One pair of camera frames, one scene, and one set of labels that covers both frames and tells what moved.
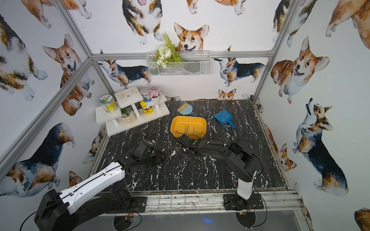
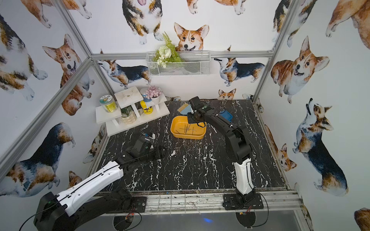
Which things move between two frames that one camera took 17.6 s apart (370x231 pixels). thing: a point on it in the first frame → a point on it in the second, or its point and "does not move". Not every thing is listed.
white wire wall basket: x=196 y=63 does not move
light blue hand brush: x=186 y=109 does not move
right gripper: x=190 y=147 → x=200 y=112
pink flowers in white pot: x=153 y=93 does not move
